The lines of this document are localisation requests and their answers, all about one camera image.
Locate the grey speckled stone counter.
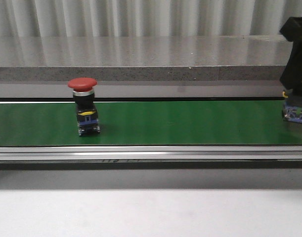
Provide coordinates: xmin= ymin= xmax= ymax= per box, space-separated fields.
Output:
xmin=0 ymin=35 xmax=292 ymax=83

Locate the white pleated curtain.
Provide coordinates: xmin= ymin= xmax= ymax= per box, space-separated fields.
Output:
xmin=0 ymin=0 xmax=302 ymax=37

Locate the green conveyor belt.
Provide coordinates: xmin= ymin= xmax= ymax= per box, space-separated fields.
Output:
xmin=0 ymin=100 xmax=302 ymax=147

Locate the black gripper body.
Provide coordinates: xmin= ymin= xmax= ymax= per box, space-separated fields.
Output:
xmin=280 ymin=17 xmax=302 ymax=96

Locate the aluminium conveyor frame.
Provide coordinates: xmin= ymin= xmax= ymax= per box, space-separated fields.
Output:
xmin=0 ymin=145 xmax=302 ymax=170

